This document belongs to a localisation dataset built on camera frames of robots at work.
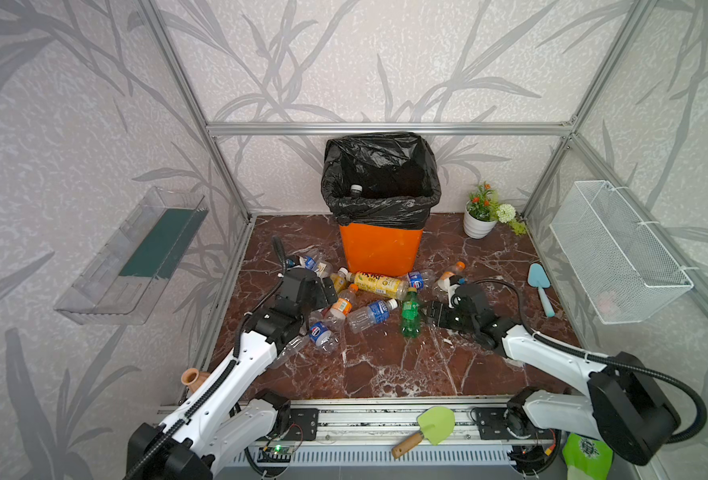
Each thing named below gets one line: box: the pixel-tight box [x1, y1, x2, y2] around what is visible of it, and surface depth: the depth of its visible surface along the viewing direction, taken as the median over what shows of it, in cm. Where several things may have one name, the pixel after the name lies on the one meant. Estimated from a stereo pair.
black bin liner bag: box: [321, 132, 441, 230], surface depth 87 cm
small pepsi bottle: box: [408, 268, 436, 290], surface depth 101 cm
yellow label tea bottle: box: [345, 272, 410, 301], surface depth 95 cm
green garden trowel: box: [391, 406, 455, 459], surface depth 75 cm
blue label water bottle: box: [347, 298, 399, 334], surface depth 90 cm
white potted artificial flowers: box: [463, 183, 527, 239], surface depth 107 cm
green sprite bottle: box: [400, 287, 421, 339], surface depth 91 cm
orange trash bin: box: [339, 223, 424, 277], surface depth 102 cm
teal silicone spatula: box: [528, 263, 555, 318], surface depth 104 cm
